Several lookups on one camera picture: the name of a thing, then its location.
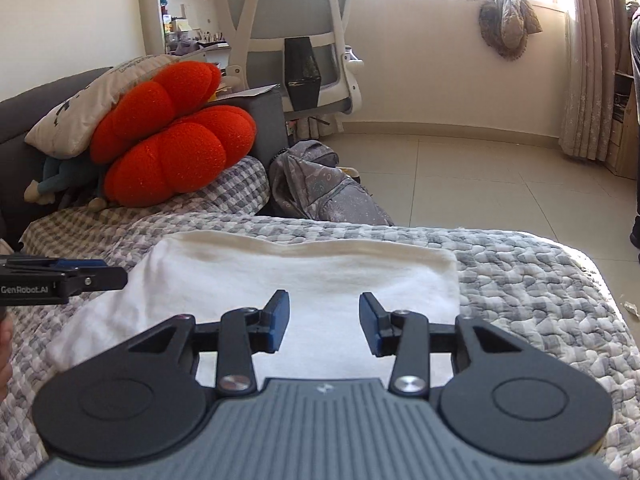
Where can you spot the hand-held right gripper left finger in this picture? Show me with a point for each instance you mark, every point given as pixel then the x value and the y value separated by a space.
pixel 277 321

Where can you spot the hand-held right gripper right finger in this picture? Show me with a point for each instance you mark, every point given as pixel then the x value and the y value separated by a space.
pixel 370 321

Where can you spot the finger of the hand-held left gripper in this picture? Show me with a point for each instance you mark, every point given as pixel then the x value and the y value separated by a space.
pixel 100 278

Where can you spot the white printed sweatshirt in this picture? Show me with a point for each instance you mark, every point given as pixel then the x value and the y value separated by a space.
pixel 325 270

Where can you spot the person's left hand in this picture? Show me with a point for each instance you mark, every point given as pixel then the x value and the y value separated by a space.
pixel 5 360

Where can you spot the blue plush toy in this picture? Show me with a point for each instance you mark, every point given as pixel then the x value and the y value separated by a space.
pixel 55 177

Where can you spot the dark grey sofa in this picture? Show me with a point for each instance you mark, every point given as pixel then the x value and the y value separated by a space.
pixel 15 160

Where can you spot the grey patterned backpack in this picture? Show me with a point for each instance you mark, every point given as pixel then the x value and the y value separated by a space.
pixel 320 190

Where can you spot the red pumpkin cushion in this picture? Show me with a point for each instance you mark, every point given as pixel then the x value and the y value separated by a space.
pixel 175 155

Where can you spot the grey checked quilted blanket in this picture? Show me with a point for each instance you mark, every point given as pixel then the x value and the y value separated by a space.
pixel 525 300

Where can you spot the beige printed pillow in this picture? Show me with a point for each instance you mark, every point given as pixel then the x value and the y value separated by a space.
pixel 70 115

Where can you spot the white paper sheet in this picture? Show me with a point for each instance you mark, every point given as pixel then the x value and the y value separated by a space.
pixel 245 93

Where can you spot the white bookshelf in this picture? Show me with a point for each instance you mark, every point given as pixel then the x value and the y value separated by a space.
pixel 155 20

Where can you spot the white mesh office chair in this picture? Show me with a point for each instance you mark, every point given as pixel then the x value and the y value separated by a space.
pixel 280 5

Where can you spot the wooden bookcase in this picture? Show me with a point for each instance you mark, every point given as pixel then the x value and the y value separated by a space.
pixel 622 125

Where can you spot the beige patterned curtain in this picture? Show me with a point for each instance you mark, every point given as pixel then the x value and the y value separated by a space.
pixel 590 85

